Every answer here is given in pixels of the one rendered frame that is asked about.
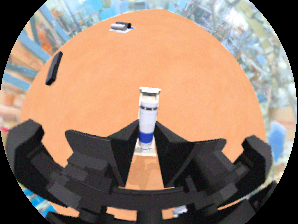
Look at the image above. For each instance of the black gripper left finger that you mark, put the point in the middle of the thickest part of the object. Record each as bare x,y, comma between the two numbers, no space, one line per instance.
117,148

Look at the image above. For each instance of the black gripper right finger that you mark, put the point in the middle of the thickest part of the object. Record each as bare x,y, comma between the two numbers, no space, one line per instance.
174,152

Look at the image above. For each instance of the grey and blue battery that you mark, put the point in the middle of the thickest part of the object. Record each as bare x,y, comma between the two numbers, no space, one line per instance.
147,114

